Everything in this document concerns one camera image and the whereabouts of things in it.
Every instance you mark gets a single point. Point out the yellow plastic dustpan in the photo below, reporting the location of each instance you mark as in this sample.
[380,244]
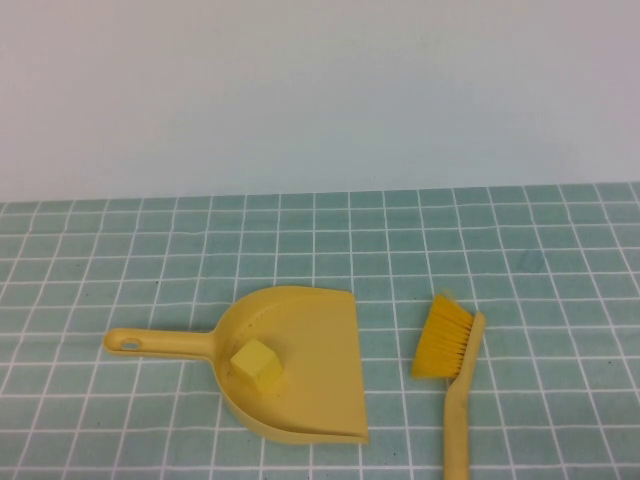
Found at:
[320,360]

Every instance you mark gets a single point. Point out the small yellow foam cube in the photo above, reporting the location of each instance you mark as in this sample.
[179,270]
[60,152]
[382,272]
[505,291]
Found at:
[252,362]

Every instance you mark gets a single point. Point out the yellow hand brush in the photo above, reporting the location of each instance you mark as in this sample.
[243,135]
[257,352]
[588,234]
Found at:
[457,435]

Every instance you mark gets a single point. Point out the teal grid-pattern tablecloth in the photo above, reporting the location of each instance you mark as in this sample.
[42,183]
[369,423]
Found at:
[100,250]

